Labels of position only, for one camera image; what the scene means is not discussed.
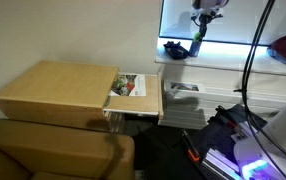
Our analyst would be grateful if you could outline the white wall radiator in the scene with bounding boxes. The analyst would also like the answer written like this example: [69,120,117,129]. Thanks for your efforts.
[157,64,286,131]

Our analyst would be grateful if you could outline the colourful sticker on radiator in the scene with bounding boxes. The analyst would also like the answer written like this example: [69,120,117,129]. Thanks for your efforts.
[164,80,207,94]

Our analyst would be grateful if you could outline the aluminium mounting frame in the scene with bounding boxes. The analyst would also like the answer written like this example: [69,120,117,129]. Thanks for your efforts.
[201,148,246,180]

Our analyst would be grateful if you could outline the light wooden drawer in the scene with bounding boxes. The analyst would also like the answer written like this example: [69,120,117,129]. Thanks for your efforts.
[102,73,165,120]

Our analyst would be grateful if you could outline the dark fabric bag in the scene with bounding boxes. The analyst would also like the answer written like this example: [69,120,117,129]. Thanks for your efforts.
[196,103,271,161]

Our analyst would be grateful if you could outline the white printed brochure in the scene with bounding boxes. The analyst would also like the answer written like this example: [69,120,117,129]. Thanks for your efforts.
[109,73,147,98]

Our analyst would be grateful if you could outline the white windowsill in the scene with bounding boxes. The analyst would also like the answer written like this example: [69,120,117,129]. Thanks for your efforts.
[155,36,286,78]

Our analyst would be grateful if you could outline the blue cylindrical container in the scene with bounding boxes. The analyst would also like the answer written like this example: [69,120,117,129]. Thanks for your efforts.
[188,39,202,58]

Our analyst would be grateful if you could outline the white window blind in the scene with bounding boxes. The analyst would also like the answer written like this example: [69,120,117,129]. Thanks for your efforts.
[162,0,286,45]

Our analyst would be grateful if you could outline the black cable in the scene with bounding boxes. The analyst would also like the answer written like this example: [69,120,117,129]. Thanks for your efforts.
[241,0,286,169]
[233,0,286,180]

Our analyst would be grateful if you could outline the light wooden nightstand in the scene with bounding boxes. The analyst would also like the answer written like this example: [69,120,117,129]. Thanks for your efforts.
[0,59,121,133]

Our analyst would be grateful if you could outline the black crumpled cloth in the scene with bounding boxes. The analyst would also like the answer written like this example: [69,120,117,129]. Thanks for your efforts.
[163,40,190,61]

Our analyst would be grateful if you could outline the orange handled tool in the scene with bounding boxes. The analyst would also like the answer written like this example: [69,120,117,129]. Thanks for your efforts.
[181,129,201,163]

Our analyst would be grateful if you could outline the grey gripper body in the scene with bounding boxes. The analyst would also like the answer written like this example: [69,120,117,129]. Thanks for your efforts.
[190,6,225,21]

